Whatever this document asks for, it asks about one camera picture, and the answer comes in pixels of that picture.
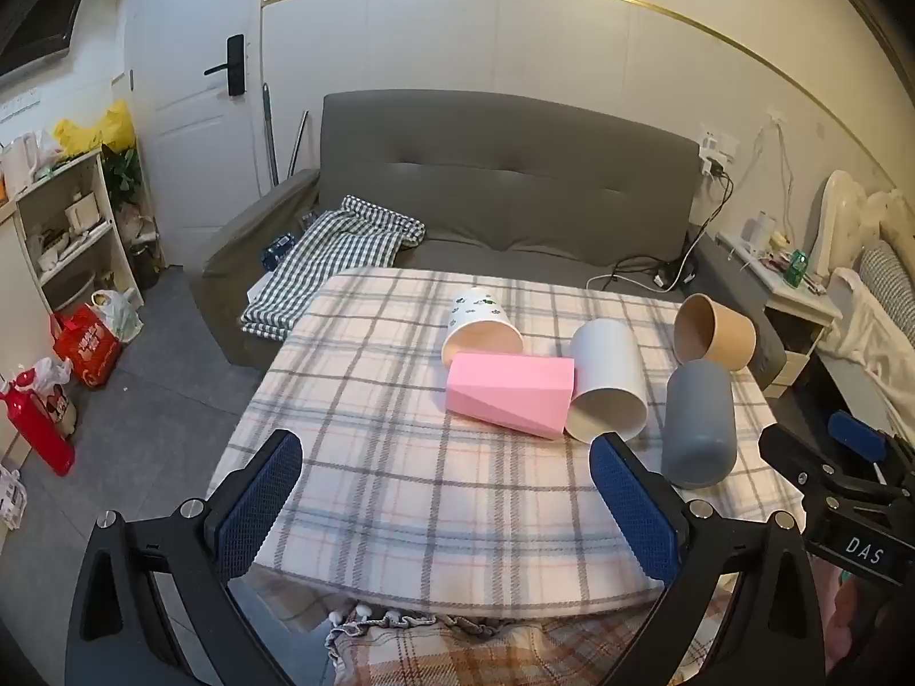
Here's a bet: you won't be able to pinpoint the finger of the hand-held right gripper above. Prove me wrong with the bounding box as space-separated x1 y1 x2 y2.
828 410 915 494
759 425 869 490

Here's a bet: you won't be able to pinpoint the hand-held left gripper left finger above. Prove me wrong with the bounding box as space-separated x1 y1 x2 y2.
64 429 305 686

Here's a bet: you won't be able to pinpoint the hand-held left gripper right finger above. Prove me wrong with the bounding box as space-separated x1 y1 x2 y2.
587 432 826 686

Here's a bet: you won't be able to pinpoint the grey cup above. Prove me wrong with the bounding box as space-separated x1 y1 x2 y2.
661 359 738 489

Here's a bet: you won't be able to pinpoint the plain white cup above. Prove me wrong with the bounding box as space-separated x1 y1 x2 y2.
564 318 649 444

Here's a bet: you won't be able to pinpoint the brown paper cup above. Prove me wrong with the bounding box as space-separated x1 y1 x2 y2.
673 293 757 373

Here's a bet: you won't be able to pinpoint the pink faceted cup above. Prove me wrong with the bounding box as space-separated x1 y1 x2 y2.
444 352 576 440

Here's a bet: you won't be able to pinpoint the white printed paper cup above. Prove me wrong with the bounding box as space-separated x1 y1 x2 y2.
441 286 525 371

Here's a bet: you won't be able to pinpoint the person's right hand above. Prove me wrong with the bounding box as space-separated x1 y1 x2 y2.
815 559 893 667

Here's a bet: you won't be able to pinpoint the white bed sheet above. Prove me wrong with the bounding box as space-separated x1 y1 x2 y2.
815 268 915 445

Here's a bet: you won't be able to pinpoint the white nightstand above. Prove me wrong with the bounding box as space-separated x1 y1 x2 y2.
715 229 846 401

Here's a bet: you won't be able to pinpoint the plaid tablecloth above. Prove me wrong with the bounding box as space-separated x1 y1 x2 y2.
207 266 805 619

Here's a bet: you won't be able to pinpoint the checked pillow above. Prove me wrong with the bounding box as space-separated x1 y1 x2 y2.
858 239 915 345

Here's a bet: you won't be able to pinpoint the black power adapter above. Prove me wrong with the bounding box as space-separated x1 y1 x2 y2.
654 261 698 290

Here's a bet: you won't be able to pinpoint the white bed headboard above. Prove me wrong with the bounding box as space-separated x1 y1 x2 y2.
815 170 915 288

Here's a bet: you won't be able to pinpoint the fringed plaid blanket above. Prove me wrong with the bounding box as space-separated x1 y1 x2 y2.
325 596 691 686

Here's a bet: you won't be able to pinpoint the white printed plastic bag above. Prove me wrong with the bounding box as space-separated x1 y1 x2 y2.
15 357 79 441

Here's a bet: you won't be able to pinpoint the red paper bag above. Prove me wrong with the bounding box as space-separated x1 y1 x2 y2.
50 304 122 391

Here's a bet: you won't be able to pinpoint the red fire extinguisher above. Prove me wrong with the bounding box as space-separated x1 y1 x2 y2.
0 372 77 478

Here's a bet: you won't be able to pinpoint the green checked blanket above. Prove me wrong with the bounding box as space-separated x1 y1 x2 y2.
239 194 428 341

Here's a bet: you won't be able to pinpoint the blue box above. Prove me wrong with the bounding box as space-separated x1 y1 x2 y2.
261 232 299 267

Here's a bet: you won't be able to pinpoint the grey sofa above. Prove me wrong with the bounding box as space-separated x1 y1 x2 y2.
189 89 787 396

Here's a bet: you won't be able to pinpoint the white door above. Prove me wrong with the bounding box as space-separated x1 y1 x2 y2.
123 0 271 271

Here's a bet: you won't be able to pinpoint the green plant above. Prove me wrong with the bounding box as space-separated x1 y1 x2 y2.
100 144 144 202

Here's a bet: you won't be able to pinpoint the grey pole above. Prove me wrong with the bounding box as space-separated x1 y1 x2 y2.
286 110 311 181

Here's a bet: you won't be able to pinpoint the white shelf unit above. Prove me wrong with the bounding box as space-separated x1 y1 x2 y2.
13 149 138 317

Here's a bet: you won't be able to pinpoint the yellow plastic bag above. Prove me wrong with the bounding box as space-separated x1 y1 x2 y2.
53 100 137 159

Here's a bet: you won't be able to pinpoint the white cable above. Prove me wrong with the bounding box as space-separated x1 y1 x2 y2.
586 268 677 294

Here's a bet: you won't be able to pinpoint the black cable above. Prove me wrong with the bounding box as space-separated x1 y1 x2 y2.
607 170 737 293

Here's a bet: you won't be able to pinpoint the white wall socket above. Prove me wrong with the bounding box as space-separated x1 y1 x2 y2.
697 130 739 177

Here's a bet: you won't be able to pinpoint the green mop handle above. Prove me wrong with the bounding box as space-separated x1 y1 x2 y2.
260 83 280 188

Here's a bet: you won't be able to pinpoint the black door lock handle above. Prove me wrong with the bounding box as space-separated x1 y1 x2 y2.
204 33 246 96

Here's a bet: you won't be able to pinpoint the dark wall screen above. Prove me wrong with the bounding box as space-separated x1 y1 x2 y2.
0 0 110 79

